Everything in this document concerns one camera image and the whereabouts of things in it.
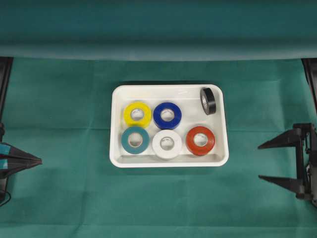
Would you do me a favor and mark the yellow tape roll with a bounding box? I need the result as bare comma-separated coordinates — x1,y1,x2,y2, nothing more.
123,102,152,128

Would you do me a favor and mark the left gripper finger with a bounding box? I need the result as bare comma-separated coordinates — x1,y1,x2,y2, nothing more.
0,142,42,164
0,160,42,178

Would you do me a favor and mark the green table cloth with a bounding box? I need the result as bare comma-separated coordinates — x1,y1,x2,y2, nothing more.
0,0,317,238

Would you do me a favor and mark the black frame post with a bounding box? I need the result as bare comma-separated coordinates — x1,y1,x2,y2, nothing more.
0,56,13,117
301,58,317,108

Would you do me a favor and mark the black right frame post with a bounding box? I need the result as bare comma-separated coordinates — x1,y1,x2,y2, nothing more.
301,58,317,108

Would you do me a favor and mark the green tape roll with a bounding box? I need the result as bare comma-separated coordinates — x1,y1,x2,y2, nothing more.
121,126,150,155

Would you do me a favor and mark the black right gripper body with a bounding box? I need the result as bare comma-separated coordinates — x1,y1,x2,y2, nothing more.
293,123,317,200

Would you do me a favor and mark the black left frame post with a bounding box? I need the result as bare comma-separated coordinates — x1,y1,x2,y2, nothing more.
0,56,13,117

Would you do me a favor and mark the white plastic tray case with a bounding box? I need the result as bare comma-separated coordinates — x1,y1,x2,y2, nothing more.
109,84,229,168

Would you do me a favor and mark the black tape roll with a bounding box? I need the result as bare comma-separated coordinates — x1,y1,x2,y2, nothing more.
200,87,216,115

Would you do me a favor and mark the blue tape roll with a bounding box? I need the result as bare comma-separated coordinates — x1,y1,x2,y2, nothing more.
153,102,182,129

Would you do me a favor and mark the red tape roll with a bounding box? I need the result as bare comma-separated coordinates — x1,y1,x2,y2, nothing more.
186,126,215,156

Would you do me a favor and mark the white tape roll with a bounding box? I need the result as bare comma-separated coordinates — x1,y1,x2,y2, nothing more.
152,129,182,160

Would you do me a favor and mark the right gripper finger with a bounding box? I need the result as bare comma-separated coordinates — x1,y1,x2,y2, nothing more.
258,129,297,149
259,175,302,191

